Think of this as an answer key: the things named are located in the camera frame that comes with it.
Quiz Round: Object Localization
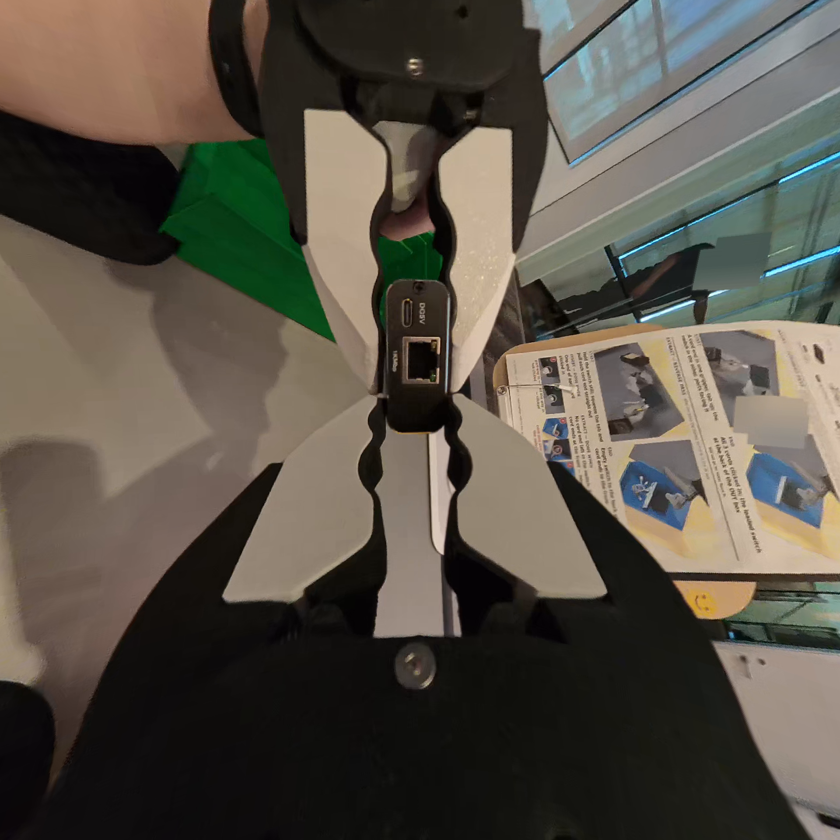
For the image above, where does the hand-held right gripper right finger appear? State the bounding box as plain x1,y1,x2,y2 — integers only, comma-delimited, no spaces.
445,392,609,602

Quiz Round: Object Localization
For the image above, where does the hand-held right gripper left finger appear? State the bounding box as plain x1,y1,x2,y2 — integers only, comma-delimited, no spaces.
222,394,389,605

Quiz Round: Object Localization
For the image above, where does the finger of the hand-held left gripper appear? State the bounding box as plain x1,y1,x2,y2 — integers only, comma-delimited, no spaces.
428,126,517,395
304,109,396,396

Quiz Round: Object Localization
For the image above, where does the black network switch box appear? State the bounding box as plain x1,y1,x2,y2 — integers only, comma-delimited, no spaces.
384,278,454,434

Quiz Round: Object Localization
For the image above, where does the person's left forearm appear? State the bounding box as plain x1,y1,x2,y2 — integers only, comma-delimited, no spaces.
0,0,260,147

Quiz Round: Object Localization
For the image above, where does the person's left hand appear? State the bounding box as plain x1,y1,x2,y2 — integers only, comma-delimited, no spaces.
379,200,437,242

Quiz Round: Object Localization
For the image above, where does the green panel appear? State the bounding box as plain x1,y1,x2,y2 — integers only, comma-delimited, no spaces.
159,140,447,343

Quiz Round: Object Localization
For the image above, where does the printed instruction sheet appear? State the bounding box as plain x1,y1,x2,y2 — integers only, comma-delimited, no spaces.
499,320,840,576

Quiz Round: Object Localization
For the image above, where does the black wristband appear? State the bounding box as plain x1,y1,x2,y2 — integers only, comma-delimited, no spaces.
207,0,266,140

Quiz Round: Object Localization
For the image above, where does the glass window panel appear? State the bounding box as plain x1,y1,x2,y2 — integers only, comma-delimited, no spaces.
604,152,840,326
525,0,840,166

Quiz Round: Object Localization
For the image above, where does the wooden board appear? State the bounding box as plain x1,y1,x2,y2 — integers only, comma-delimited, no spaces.
491,323,760,620

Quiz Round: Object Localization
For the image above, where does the black textured pad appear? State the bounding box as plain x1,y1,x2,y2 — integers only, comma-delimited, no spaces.
0,110,182,266

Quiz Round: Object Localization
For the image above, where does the white panel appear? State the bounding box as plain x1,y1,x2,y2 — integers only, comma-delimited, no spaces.
712,640,840,829

